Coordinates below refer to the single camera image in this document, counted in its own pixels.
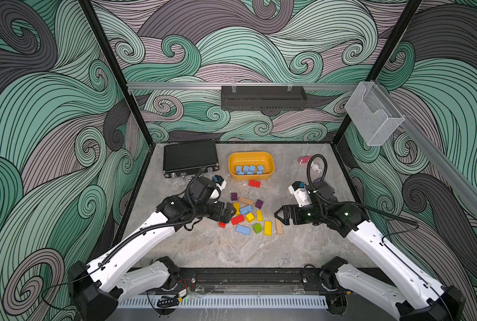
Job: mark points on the red long block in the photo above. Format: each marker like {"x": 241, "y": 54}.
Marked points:
{"x": 237, "y": 219}

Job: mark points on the yellow plastic bin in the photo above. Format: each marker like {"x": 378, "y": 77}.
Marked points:
{"x": 254, "y": 158}

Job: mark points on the small pink white toy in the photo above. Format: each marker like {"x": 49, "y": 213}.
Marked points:
{"x": 305, "y": 160}

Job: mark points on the white slotted cable duct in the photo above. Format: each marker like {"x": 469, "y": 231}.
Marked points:
{"x": 254, "y": 301}

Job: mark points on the yellow long block right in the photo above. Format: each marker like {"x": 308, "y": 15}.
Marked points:
{"x": 267, "y": 228}

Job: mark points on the aluminium wall rail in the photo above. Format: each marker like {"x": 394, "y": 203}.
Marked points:
{"x": 235, "y": 85}

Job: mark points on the green cube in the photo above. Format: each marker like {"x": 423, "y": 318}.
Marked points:
{"x": 257, "y": 228}

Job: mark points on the yellow long block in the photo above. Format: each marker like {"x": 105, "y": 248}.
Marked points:
{"x": 236, "y": 208}
{"x": 267, "y": 228}

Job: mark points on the wooden block right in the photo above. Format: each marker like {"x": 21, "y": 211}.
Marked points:
{"x": 279, "y": 227}

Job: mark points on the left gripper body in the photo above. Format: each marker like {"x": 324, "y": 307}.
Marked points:
{"x": 213, "y": 211}

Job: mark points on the black briefcase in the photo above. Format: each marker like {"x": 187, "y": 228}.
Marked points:
{"x": 185, "y": 159}

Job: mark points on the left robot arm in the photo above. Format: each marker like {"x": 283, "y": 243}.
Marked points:
{"x": 97, "y": 288}

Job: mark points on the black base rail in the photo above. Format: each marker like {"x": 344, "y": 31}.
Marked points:
{"x": 308, "y": 278}

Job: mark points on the clear acrylic holder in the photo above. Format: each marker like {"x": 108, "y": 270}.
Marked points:
{"x": 374, "y": 113}

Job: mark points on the yellow long block left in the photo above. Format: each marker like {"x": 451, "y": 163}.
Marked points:
{"x": 236, "y": 208}

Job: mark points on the red block near bin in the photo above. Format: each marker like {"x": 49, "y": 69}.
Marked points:
{"x": 254, "y": 183}

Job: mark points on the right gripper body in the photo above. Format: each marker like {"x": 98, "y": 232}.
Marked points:
{"x": 306, "y": 212}

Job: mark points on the purple cube right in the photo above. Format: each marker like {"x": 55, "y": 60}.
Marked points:
{"x": 259, "y": 203}

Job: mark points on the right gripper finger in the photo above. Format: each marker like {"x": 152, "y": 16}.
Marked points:
{"x": 282, "y": 210}
{"x": 285, "y": 220}

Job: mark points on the yellow cube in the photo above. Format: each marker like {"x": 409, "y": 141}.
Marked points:
{"x": 250, "y": 217}

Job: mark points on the black wall shelf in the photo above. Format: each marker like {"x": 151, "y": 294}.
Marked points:
{"x": 272, "y": 99}

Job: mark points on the blue long block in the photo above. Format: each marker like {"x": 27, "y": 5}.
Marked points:
{"x": 243, "y": 230}
{"x": 246, "y": 210}

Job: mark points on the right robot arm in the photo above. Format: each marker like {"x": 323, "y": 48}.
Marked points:
{"x": 410, "y": 294}

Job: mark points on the wooden block angled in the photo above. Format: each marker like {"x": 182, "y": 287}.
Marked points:
{"x": 244, "y": 200}

